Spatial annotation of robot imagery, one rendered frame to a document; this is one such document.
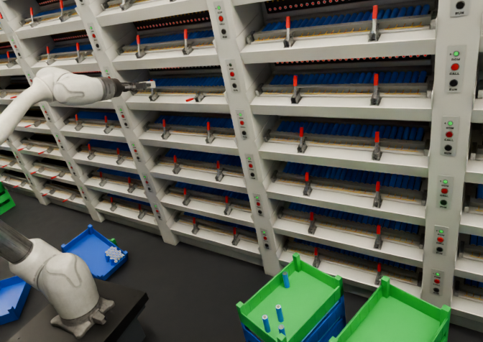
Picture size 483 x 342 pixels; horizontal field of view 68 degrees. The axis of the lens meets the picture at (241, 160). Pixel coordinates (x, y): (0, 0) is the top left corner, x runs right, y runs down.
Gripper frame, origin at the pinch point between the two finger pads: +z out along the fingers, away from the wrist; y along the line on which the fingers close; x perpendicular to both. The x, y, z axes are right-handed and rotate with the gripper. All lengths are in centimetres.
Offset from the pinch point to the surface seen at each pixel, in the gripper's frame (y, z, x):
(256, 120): 52, 6, -15
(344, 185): 84, 16, -40
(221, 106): 38.4, 1.5, -9.1
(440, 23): 114, -5, 14
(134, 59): -2.3, -3.9, 10.7
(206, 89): 28.2, 6.0, -2.7
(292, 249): 56, 27, -79
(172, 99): 11.0, 3.1, -6.7
